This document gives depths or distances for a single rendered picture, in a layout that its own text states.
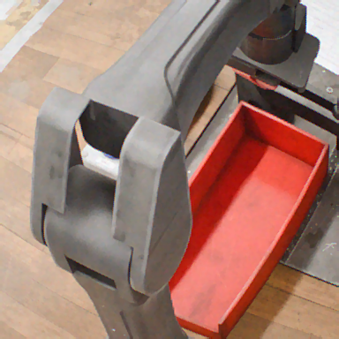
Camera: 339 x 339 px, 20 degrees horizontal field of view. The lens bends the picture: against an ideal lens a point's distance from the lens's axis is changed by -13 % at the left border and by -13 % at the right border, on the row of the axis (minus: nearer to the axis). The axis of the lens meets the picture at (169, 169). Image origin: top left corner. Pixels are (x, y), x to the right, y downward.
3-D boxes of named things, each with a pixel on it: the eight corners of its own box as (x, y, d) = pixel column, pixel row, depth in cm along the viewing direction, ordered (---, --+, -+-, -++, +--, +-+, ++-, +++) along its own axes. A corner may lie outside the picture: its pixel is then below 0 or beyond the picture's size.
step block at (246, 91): (238, 109, 119) (233, 62, 112) (249, 92, 120) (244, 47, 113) (285, 131, 117) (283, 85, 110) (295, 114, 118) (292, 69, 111)
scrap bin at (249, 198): (127, 304, 107) (118, 280, 102) (244, 131, 117) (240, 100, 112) (222, 343, 102) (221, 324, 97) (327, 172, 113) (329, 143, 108)
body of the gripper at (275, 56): (228, 4, 92) (226, -28, 85) (320, 47, 90) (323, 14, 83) (201, 50, 90) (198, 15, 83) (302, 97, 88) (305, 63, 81)
